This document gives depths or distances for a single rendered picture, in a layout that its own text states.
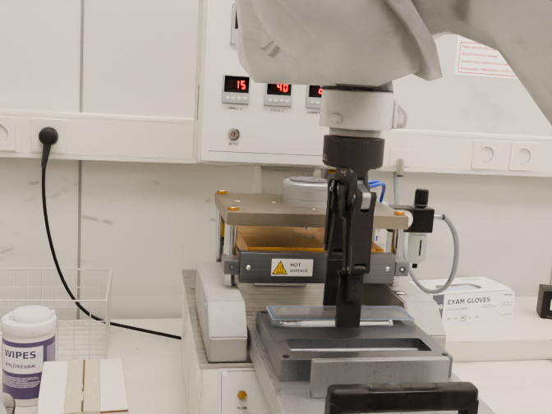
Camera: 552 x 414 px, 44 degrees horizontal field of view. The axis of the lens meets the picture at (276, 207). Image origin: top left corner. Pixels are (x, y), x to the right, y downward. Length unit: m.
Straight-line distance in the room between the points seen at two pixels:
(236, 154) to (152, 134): 0.37
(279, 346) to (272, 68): 0.31
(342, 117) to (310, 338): 0.26
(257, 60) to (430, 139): 0.97
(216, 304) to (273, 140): 0.37
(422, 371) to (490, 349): 0.77
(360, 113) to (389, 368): 0.29
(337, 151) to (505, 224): 1.07
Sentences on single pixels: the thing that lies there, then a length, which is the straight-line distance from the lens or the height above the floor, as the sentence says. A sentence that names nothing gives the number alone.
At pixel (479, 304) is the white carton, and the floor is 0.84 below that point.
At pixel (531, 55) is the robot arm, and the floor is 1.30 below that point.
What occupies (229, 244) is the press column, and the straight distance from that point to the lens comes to 0.98.
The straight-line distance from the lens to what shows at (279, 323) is 0.85.
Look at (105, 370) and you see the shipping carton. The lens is 1.12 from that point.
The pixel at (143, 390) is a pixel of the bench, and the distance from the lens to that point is 1.26.
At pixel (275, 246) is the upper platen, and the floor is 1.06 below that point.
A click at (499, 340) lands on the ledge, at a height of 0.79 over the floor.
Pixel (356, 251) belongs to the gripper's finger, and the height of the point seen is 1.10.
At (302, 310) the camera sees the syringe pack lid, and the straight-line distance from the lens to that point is 0.89.
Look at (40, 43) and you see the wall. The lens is 1.55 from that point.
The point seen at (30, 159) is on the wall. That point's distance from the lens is 1.56.
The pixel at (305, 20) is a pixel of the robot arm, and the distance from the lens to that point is 0.32.
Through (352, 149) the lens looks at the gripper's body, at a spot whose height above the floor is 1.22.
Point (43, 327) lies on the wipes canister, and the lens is 1.18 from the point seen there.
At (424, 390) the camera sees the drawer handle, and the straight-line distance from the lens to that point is 0.69.
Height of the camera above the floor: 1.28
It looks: 10 degrees down
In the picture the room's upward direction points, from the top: 4 degrees clockwise
